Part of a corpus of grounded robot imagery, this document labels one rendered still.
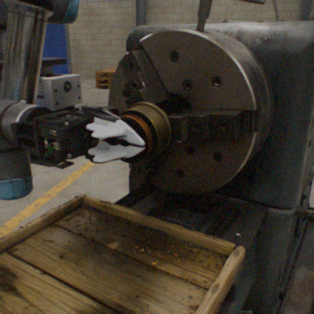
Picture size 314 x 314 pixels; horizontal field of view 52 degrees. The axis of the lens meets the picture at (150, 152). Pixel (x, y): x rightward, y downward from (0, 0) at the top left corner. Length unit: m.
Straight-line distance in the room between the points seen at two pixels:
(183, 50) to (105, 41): 11.16
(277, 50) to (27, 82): 0.51
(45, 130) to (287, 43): 0.47
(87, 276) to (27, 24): 0.50
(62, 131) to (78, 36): 11.73
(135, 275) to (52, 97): 0.59
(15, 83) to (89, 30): 11.27
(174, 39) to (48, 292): 0.45
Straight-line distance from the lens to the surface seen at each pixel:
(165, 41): 0.60
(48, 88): 0.95
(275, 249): 0.82
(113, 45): 11.60
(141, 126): 0.47
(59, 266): 0.55
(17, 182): 0.66
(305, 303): 1.05
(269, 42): 0.70
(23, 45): 0.73
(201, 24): 0.61
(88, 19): 12.00
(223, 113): 0.52
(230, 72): 0.55
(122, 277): 0.51
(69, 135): 0.47
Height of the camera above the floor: 1.22
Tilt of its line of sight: 20 degrees down
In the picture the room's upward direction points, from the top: straight up
